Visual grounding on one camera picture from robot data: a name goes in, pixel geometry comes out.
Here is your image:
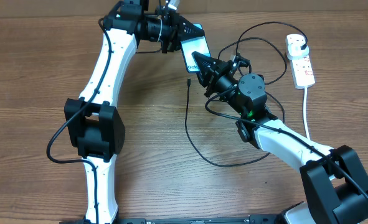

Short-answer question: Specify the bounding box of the white wall charger plug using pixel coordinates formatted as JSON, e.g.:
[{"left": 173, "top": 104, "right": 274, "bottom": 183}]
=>
[{"left": 286, "top": 44, "right": 309, "bottom": 60}]

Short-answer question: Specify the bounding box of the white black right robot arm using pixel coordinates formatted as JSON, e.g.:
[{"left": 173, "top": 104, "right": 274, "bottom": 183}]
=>
[{"left": 196, "top": 57, "right": 368, "bottom": 223}]

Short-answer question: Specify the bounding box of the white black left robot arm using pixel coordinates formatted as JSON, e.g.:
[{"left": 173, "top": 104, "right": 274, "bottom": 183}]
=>
[{"left": 64, "top": 1, "right": 210, "bottom": 223}]

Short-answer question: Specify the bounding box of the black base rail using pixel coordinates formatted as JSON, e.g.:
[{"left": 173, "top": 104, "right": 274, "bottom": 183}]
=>
[{"left": 59, "top": 213, "right": 281, "bottom": 224}]

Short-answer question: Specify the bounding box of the blue Galaxy smartphone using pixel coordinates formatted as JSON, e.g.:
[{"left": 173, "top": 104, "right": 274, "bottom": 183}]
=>
[{"left": 180, "top": 35, "right": 211, "bottom": 73}]

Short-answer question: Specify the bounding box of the black USB charging cable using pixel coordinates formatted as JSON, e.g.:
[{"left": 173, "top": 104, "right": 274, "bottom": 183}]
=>
[{"left": 184, "top": 21, "right": 309, "bottom": 168}]

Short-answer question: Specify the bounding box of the white power strip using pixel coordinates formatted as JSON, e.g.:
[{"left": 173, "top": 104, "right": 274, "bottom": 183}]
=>
[{"left": 285, "top": 34, "right": 316, "bottom": 90}]

